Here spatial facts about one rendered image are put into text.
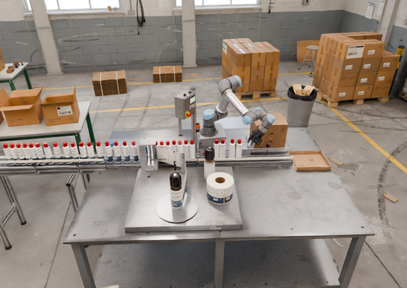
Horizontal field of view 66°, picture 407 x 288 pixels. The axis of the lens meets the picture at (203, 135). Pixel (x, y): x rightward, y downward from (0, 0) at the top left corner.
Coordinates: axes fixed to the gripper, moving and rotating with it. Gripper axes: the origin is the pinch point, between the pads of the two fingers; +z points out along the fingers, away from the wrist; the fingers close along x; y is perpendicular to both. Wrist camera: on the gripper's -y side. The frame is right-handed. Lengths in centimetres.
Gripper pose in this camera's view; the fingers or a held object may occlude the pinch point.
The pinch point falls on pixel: (248, 147)
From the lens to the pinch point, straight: 279.9
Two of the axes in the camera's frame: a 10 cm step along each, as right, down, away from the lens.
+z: -5.0, 7.6, 4.2
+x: 8.7, 4.1, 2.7
